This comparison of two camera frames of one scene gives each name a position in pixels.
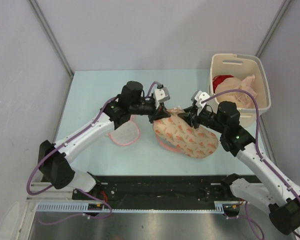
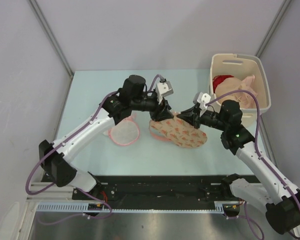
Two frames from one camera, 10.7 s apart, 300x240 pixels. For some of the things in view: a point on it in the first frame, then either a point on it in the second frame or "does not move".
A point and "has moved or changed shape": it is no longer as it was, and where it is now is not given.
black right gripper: (191, 116) does not move
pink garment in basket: (247, 85) does not move
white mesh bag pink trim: (127, 134) does not move
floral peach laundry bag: (193, 142) has moved or changed shape
